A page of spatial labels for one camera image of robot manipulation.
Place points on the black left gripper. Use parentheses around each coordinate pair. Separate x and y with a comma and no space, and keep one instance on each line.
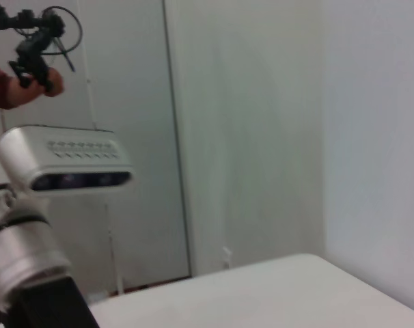
(46,307)

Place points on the black handheld controller device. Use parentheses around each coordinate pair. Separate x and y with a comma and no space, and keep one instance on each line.
(32,51)

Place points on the forearm in dark red sleeve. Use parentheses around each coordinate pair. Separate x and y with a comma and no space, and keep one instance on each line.
(0,89)

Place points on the operator's bare hand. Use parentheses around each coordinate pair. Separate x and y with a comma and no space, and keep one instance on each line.
(32,92)

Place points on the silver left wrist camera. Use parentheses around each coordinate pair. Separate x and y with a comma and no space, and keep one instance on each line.
(56,150)

